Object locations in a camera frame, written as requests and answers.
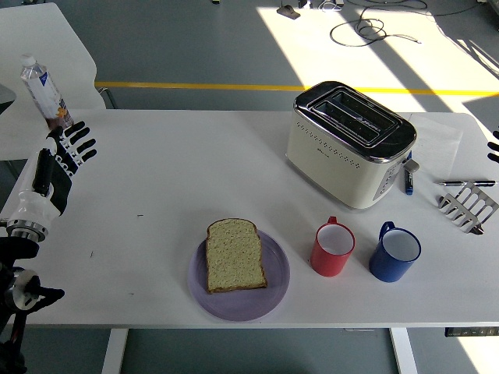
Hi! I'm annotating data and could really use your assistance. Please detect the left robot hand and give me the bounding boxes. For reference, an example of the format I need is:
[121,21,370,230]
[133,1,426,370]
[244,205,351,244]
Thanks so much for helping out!
[7,120,97,227]

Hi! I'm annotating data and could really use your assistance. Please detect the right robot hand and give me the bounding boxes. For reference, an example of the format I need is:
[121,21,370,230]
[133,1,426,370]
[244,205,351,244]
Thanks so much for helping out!
[487,130,499,164]

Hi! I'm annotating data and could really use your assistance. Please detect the bread slice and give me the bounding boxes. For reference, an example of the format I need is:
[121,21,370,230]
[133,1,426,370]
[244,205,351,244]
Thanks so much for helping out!
[205,217,269,295]

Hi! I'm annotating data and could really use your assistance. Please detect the purple plate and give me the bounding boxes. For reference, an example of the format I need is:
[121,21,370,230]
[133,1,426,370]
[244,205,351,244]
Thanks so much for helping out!
[187,228,292,323]

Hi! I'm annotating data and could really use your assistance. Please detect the black silver pen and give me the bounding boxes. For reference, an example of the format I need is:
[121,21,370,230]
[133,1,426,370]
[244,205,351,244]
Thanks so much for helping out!
[436,178,497,186]

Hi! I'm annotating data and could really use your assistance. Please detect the metal toast rack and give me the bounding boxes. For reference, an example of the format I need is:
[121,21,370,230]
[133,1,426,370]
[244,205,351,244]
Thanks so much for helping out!
[436,183,499,235]

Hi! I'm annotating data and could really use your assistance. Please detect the blue marker pen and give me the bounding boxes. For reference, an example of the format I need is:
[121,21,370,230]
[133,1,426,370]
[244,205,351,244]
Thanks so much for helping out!
[402,150,420,196]

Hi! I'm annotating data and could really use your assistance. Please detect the clear plastic drink bottle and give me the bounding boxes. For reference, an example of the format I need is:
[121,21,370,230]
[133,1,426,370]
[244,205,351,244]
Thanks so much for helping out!
[19,54,75,132]

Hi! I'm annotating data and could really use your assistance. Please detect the metal chair leg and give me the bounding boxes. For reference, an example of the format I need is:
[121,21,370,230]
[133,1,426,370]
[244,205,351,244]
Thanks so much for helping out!
[97,87,118,110]

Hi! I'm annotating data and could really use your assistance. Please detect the white side table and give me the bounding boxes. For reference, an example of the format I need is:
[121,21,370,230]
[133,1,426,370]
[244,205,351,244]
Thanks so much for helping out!
[0,2,107,161]

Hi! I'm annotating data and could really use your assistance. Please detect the blue enamel mug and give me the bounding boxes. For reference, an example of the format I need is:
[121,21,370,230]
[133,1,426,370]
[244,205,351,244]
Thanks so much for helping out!
[368,221,422,283]

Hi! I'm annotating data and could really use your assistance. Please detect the cream chrome toaster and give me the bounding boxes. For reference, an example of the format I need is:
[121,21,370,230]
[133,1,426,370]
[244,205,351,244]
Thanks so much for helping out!
[285,80,417,210]

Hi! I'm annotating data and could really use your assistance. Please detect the white table leg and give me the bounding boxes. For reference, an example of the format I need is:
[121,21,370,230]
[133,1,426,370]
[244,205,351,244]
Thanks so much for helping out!
[100,329,129,374]
[389,328,419,374]

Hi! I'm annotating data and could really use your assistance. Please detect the black table control panel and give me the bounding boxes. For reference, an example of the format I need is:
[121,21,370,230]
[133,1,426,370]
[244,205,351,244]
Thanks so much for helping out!
[444,326,499,338]

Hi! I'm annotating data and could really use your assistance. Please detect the red enamel mug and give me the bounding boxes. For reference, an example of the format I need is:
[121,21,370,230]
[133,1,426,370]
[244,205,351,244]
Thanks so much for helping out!
[310,216,356,277]

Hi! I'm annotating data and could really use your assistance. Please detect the black floor device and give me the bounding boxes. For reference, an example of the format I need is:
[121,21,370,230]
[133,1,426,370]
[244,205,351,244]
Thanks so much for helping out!
[276,4,302,19]

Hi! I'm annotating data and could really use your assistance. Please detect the black floor cable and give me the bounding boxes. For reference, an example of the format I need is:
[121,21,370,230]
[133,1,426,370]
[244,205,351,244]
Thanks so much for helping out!
[329,0,430,48]

